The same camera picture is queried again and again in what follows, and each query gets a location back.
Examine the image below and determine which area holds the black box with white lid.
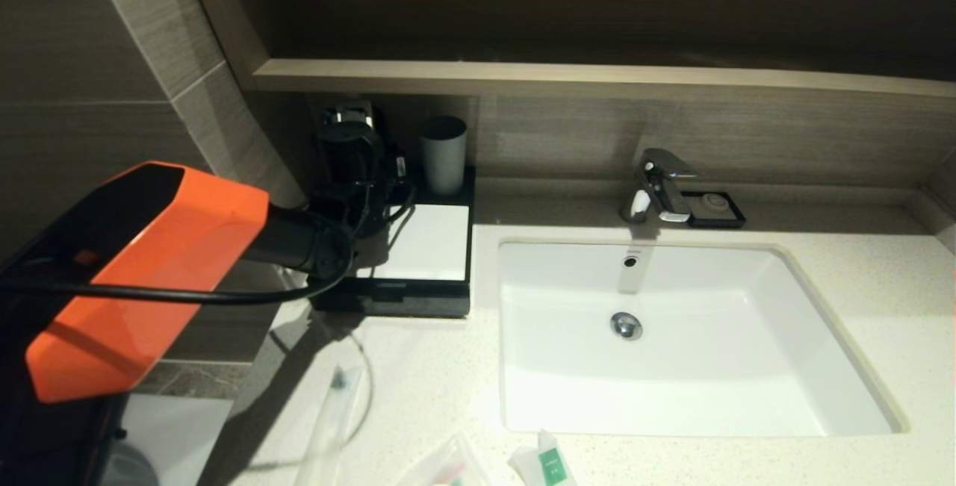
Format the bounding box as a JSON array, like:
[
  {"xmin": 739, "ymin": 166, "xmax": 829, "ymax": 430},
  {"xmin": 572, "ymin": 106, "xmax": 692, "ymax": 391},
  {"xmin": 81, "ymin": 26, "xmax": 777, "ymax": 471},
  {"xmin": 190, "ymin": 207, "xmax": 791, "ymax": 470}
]
[{"xmin": 308, "ymin": 165, "xmax": 477, "ymax": 320}]

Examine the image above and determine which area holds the grey cup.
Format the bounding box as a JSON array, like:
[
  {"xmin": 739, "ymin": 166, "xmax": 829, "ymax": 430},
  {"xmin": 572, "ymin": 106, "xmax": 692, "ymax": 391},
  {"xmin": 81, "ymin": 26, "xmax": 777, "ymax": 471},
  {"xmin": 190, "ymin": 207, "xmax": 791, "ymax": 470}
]
[{"xmin": 418, "ymin": 115, "xmax": 468, "ymax": 196}]

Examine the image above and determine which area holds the toothbrush in clear packet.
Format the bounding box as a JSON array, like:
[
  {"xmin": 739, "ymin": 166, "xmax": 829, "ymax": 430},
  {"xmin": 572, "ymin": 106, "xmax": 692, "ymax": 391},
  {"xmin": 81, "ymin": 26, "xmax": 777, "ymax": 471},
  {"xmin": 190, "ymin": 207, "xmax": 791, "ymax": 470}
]
[{"xmin": 295, "ymin": 365, "xmax": 367, "ymax": 486}]

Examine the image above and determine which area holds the chrome faucet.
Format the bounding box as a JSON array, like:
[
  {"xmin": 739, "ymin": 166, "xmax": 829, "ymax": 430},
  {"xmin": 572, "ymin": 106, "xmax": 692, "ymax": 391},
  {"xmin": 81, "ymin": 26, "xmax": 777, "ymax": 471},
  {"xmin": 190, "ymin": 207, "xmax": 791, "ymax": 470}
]
[{"xmin": 618, "ymin": 148, "xmax": 698, "ymax": 225}]

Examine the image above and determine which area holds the chrome drain stopper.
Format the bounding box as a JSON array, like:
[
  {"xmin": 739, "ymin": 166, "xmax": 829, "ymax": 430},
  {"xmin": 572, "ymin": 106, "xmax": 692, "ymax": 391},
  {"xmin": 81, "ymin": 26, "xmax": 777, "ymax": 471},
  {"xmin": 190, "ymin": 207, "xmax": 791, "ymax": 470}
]
[{"xmin": 609, "ymin": 311, "xmax": 643, "ymax": 342}]

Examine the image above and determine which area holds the clear plastic packet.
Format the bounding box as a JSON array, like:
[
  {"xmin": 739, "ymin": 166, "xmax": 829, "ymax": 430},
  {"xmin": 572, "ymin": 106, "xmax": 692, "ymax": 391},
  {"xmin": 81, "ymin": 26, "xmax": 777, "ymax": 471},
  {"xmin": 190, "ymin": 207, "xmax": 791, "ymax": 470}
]
[{"xmin": 394, "ymin": 432, "xmax": 495, "ymax": 486}]

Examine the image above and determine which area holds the black soap dish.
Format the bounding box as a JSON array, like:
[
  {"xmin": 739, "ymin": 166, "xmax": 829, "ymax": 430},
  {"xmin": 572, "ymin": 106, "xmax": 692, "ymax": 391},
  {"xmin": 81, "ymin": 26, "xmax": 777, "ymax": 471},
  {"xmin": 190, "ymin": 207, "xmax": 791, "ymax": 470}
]
[{"xmin": 678, "ymin": 191, "xmax": 746, "ymax": 230}]

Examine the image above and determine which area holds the white sink basin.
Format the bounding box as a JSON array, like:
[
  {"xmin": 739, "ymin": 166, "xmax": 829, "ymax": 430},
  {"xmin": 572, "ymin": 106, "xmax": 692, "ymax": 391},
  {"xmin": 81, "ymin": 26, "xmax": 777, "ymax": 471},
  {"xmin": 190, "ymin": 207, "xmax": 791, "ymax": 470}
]
[{"xmin": 496, "ymin": 240, "xmax": 907, "ymax": 439}]

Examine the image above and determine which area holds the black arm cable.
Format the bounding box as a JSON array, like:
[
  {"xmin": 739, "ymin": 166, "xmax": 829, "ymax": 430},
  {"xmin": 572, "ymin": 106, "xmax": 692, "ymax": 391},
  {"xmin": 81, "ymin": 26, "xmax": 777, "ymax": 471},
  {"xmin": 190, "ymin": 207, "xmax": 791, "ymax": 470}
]
[{"xmin": 0, "ymin": 206, "xmax": 356, "ymax": 306}]

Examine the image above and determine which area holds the wooden wall shelf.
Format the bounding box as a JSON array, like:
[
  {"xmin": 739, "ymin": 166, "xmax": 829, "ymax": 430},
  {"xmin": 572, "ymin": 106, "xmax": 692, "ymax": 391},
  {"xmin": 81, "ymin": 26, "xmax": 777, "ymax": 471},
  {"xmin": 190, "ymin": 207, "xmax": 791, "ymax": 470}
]
[{"xmin": 252, "ymin": 59, "xmax": 956, "ymax": 102}]

